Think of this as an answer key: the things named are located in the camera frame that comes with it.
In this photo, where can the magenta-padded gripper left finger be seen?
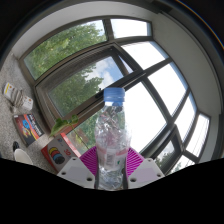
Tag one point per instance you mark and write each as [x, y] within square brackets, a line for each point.
[75, 171]

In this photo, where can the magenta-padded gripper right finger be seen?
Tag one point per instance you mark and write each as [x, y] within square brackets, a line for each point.
[146, 171]

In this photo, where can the clear water bottle blue cap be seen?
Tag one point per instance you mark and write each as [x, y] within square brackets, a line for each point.
[111, 140]

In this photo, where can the red white filament box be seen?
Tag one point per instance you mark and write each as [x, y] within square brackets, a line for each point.
[60, 153]

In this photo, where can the small green leafy cutting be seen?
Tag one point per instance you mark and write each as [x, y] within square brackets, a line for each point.
[61, 124]

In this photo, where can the dark colourful flat book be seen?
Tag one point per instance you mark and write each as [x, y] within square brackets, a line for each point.
[28, 129]

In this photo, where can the brown framed window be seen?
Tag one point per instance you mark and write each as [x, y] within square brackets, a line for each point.
[83, 53]

